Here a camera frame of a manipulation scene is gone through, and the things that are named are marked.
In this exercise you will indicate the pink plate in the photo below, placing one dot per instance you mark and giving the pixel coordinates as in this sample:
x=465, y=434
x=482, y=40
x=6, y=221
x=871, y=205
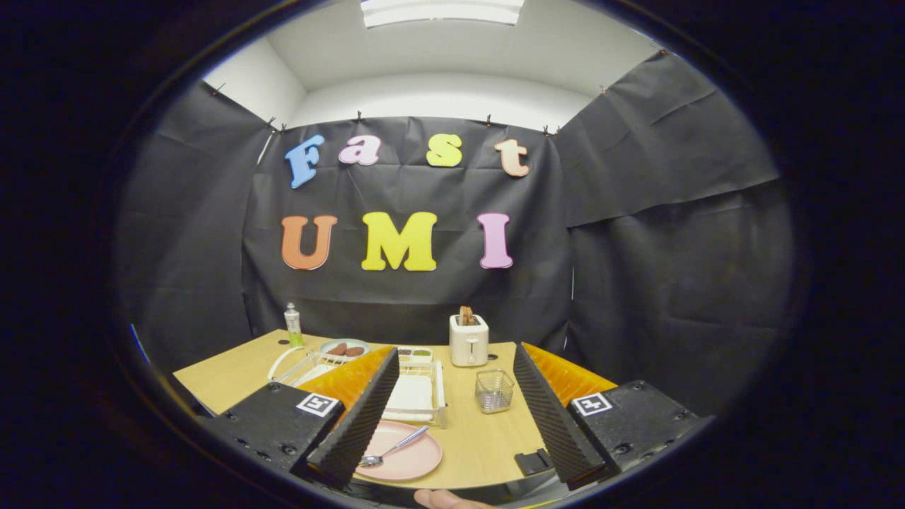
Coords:
x=413, y=459

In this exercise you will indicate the clear bottle with green liquid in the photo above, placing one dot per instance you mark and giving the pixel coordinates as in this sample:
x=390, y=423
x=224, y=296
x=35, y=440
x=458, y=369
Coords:
x=294, y=329

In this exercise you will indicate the brown bread slice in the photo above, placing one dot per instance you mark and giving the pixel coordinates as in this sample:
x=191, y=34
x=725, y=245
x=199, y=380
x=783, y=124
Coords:
x=466, y=316

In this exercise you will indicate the small white divided tray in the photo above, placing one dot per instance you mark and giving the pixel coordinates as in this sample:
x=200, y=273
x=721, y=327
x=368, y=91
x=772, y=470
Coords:
x=413, y=353

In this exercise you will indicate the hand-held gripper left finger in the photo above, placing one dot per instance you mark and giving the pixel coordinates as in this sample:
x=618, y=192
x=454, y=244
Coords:
x=364, y=417

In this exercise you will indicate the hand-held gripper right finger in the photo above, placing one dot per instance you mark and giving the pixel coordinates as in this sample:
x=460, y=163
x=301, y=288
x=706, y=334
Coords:
x=548, y=417

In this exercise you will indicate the black table clamp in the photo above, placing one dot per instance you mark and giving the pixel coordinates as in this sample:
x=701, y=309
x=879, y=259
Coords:
x=532, y=463

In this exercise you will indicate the pale green plate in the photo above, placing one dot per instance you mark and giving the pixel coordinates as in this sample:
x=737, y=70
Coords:
x=346, y=342

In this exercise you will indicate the black backdrop cloth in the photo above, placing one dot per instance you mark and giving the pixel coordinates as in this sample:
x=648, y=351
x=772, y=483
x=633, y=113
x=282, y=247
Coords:
x=636, y=283

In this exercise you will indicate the brown sausage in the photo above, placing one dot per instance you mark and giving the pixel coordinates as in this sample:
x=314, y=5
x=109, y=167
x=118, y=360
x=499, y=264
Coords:
x=337, y=349
x=354, y=351

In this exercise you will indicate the cream toaster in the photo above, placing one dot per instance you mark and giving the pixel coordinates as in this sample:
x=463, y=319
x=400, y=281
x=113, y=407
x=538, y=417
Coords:
x=469, y=343

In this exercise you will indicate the ceiling light panel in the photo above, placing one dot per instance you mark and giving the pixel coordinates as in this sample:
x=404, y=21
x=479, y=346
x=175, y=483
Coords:
x=442, y=10

